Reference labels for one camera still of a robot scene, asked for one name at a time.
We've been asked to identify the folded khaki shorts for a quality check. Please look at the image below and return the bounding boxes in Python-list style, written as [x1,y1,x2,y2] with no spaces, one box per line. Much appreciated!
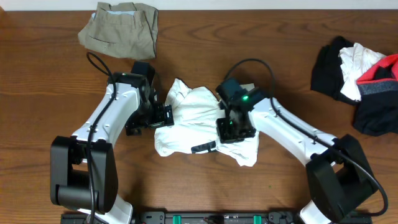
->
[78,2,159,60]

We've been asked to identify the black red garment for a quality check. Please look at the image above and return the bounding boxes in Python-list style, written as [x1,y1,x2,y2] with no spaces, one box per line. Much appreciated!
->
[353,54,397,136]

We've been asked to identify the right black cable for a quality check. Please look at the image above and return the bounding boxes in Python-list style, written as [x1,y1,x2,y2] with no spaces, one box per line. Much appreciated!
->
[223,58,389,218]

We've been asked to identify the white t-shirt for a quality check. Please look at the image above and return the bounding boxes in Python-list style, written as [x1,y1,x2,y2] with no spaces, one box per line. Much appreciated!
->
[154,78,259,167]

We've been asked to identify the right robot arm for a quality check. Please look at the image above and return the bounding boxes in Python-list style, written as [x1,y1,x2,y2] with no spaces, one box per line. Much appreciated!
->
[216,88,380,223]

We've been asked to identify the black cable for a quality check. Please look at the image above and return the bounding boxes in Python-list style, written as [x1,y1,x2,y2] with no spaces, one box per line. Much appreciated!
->
[223,58,389,218]
[85,51,118,224]

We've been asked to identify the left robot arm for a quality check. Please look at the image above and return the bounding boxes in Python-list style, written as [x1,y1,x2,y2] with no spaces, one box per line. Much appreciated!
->
[50,73,174,223]

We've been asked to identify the left black cable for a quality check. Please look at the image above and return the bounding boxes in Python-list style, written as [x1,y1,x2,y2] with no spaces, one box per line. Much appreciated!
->
[85,51,118,224]

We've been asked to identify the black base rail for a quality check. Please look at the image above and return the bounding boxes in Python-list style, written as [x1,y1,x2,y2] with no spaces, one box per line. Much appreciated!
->
[60,211,373,224]

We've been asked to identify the white patterned garment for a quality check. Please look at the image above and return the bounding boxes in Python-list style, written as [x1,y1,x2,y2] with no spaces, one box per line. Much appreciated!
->
[338,43,386,102]

